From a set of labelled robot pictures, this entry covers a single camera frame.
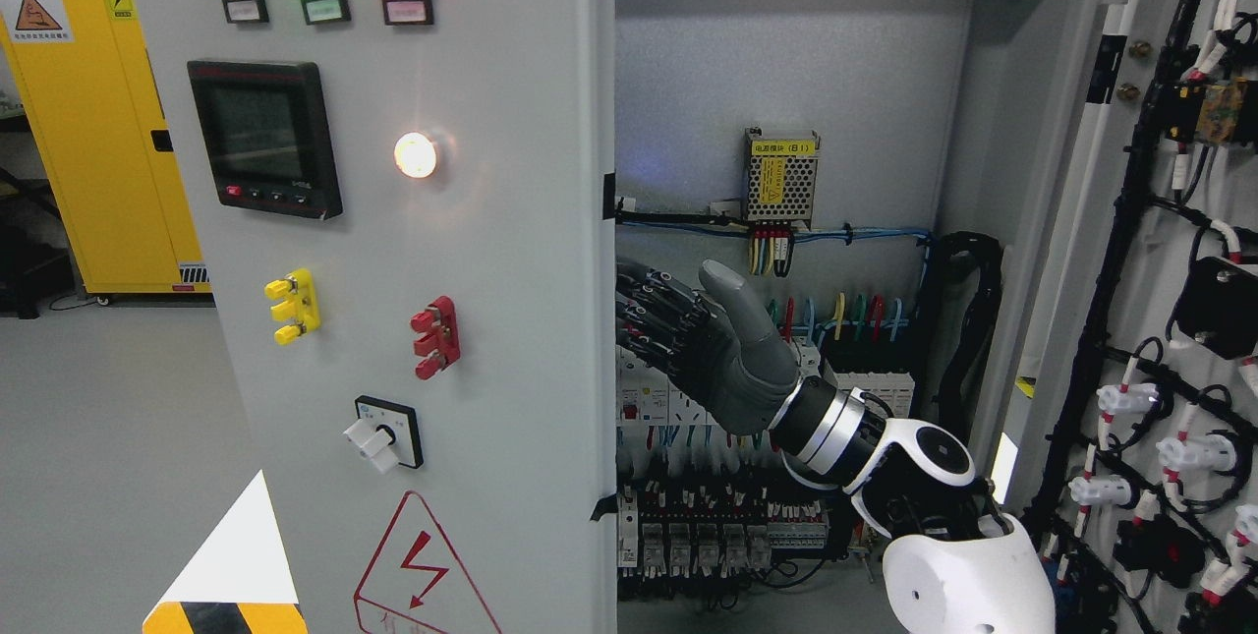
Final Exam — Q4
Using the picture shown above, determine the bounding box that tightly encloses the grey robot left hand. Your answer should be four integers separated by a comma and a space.
615, 258, 799, 435

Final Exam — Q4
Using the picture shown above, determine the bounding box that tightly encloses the grey cabinet door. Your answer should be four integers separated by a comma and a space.
940, 0, 1255, 633
138, 0, 616, 633

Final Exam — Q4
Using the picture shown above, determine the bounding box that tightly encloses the white breaker row upper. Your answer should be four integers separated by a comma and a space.
616, 338, 827, 429

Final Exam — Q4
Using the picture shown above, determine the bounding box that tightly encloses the black surge protector block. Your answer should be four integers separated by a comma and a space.
821, 337, 916, 418

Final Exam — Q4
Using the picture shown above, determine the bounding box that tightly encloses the metal mesh power supply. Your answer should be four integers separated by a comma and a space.
743, 127, 821, 228

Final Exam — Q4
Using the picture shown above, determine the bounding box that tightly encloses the relay and breaker row lower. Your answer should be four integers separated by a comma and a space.
616, 469, 845, 594

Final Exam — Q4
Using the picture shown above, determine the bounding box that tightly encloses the grey electrical cabinet body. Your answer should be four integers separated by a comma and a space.
600, 0, 1112, 634

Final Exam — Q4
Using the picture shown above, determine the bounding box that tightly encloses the white indicator light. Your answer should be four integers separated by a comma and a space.
392, 132, 439, 180

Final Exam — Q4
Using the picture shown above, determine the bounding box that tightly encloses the red electric hazard sticker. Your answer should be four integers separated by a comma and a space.
353, 491, 499, 633

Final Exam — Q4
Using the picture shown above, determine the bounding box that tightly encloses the black digital power meter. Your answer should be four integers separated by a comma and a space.
186, 60, 343, 220

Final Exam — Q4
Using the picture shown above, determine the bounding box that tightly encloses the yellow safety cabinet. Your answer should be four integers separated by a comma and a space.
3, 0, 211, 296

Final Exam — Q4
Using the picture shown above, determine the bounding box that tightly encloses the red terminal post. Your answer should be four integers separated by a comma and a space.
410, 296, 460, 380

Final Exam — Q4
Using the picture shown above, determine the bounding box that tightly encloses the black right cable conduit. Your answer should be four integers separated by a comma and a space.
923, 231, 1067, 537

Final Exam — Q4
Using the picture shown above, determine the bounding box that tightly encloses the yellow terminal post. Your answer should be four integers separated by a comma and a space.
264, 267, 320, 346

